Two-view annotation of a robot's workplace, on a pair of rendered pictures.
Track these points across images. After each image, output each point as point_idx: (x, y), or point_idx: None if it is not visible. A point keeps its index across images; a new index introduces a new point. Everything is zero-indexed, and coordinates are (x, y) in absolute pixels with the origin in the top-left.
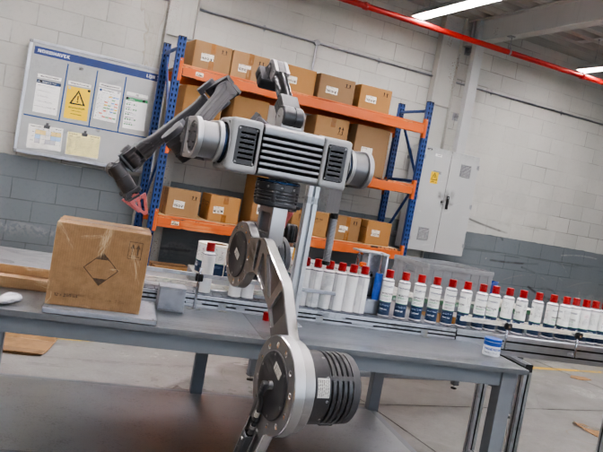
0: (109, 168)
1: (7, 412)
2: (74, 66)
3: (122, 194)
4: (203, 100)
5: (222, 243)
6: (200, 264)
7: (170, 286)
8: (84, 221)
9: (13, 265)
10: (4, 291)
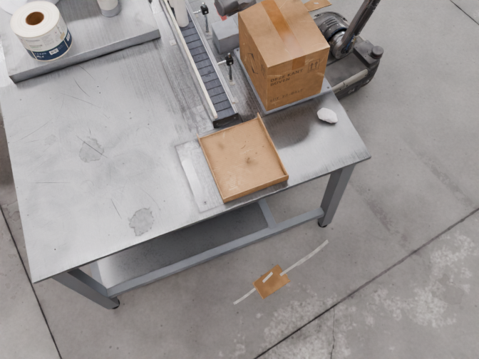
0: (249, 1)
1: (189, 231)
2: None
3: (242, 8)
4: None
5: (17, 18)
6: (62, 45)
7: (232, 27)
8: (295, 39)
9: (212, 169)
10: (291, 140)
